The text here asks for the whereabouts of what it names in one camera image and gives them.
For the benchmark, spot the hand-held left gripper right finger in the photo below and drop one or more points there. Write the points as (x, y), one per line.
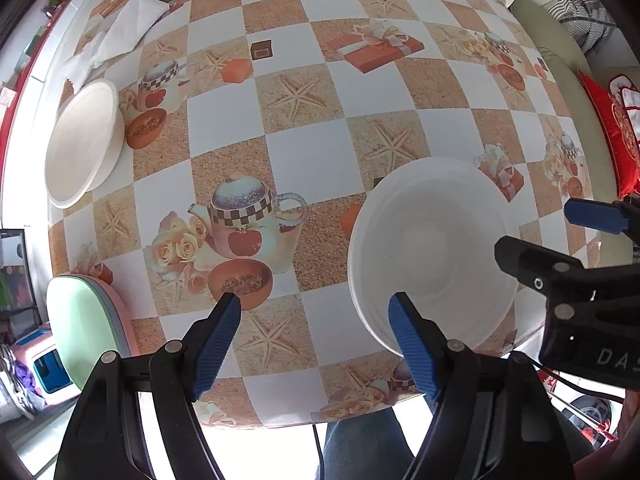
(415, 350)

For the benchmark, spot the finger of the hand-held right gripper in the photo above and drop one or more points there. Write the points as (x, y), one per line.
(595, 215)
(535, 265)

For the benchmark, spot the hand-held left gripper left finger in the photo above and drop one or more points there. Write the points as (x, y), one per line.
(217, 350)

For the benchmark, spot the pink square plate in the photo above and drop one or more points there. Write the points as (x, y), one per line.
(126, 330)

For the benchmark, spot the white disposable bowl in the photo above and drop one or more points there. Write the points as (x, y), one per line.
(80, 145)
(430, 255)
(117, 145)

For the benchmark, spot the green square plate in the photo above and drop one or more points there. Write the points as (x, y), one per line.
(80, 325)

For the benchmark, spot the red cushion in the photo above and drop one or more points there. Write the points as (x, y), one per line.
(610, 125)

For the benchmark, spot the person's jeans legs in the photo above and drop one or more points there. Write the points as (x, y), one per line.
(365, 445)

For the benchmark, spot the beige sofa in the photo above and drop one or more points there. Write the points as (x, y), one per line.
(575, 100)

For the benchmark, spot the pink plastic stool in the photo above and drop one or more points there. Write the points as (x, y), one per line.
(45, 365)

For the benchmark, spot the purple cloth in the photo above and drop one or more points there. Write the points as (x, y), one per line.
(22, 377)

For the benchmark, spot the grey striped cloth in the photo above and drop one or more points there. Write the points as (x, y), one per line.
(575, 5)

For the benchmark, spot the glass fish tank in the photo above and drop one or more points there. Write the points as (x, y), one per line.
(15, 280)

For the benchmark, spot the checked printed tablecloth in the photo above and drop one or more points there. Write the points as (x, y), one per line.
(225, 125)

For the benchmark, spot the white paper tissue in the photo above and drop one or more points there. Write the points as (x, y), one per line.
(125, 25)

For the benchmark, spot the white cabinet with red top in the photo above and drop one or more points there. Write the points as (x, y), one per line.
(42, 40)

